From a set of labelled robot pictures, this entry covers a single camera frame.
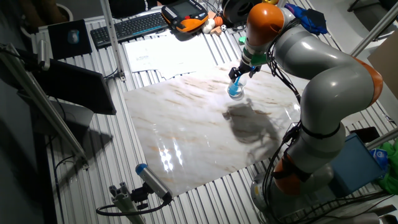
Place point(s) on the black mouse pad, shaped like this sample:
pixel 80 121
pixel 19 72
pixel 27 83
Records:
pixel 59 43

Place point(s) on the long diagonal aluminium beam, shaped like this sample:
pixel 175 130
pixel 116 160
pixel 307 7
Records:
pixel 46 109

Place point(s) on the black round spool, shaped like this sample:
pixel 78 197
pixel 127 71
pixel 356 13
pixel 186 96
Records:
pixel 236 12

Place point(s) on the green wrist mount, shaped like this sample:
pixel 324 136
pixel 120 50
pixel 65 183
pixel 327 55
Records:
pixel 259 59

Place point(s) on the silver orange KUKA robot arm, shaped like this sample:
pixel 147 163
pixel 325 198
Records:
pixel 329 84

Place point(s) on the brown cardboard box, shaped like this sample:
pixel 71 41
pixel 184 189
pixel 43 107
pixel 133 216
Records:
pixel 387 65

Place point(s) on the clear glass beaker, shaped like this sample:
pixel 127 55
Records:
pixel 236 93

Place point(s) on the grey computer mouse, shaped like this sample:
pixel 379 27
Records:
pixel 73 36

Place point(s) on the grey monitor base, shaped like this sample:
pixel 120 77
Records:
pixel 71 117

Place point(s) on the pink toy block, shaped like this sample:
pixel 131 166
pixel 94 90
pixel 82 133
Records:
pixel 212 14

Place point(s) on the blue box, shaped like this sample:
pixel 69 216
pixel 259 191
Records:
pixel 354 165

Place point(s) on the orange black teach pendant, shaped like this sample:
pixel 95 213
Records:
pixel 186 12

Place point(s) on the thick aluminium beam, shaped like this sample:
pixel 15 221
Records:
pixel 376 29

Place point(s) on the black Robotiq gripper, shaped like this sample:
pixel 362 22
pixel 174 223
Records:
pixel 248 67

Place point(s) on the dark flat monitor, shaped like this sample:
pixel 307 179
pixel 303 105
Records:
pixel 77 87

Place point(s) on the blue cloth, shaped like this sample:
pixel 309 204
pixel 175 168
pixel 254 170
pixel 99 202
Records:
pixel 303 18

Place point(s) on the black pouch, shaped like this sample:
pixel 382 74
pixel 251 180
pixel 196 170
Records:
pixel 317 18

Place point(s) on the silver camera with blue cap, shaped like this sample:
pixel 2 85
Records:
pixel 152 180

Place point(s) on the wooden toy block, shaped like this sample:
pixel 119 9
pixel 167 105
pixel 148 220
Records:
pixel 216 31

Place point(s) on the short aluminium profile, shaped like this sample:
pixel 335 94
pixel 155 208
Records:
pixel 124 202

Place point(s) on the white marble pattern sheet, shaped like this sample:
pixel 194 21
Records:
pixel 186 124

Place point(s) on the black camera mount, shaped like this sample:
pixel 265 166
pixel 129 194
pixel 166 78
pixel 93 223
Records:
pixel 140 196

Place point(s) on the black-sleeved person forearm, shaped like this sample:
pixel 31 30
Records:
pixel 130 7

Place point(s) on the green cloth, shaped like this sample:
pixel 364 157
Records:
pixel 391 180

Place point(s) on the yellow toy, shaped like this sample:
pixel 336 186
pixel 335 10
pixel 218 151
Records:
pixel 270 1

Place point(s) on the white paper sheet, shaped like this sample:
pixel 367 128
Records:
pixel 141 56
pixel 186 53

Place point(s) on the blue printed packet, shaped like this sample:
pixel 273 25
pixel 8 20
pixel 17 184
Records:
pixel 379 155

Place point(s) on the small soccer ball toy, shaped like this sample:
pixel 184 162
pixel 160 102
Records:
pixel 224 28

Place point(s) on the black flat device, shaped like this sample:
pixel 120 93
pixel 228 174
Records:
pixel 367 134

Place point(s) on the white toy figure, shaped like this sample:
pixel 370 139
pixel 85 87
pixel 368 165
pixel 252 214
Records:
pixel 207 26

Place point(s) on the orange toy ball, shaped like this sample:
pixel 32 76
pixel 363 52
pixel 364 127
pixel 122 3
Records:
pixel 218 21

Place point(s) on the small green object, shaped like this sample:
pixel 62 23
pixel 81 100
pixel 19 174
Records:
pixel 242 40

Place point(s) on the black computer keyboard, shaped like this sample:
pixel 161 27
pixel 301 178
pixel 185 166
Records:
pixel 130 28

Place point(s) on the thin aluminium beam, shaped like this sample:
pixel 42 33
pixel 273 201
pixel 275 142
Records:
pixel 382 140

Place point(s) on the upright aluminium post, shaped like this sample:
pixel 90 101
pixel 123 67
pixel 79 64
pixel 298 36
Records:
pixel 110 34

